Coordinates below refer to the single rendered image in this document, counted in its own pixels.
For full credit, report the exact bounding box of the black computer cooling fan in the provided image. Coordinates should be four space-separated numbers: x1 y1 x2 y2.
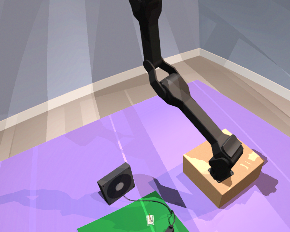
97 162 135 206

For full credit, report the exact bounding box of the green circuit board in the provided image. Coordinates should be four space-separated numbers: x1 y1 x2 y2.
77 191 189 232

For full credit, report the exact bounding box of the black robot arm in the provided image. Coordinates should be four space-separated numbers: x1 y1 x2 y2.
129 0 244 183

